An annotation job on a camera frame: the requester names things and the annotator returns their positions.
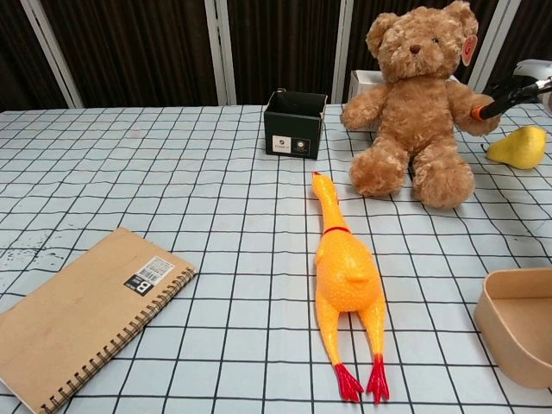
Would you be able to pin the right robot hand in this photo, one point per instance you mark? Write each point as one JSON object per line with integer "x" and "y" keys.
{"x": 500, "y": 104}

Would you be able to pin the brown plush teddy bear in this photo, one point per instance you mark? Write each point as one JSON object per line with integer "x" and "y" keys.
{"x": 414, "y": 112}

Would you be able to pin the yellow pear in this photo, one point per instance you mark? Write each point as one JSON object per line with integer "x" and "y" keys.
{"x": 522, "y": 148}

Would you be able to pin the black open cardboard box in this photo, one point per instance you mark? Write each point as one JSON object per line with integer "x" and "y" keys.
{"x": 293, "y": 129}

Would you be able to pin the kraft paper open box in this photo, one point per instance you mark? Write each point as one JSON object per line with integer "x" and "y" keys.
{"x": 504, "y": 328}

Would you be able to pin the yellow rubber chicken toy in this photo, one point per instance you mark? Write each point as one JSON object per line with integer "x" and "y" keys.
{"x": 343, "y": 276}

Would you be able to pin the light blue grid tablecloth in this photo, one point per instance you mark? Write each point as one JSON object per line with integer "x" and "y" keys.
{"x": 172, "y": 181}

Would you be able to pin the kraft spiral notebook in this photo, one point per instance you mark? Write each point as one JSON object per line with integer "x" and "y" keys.
{"x": 86, "y": 310}

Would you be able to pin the white screen frame post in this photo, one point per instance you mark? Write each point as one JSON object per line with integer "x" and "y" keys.
{"x": 220, "y": 52}
{"x": 345, "y": 43}
{"x": 52, "y": 54}
{"x": 491, "y": 43}

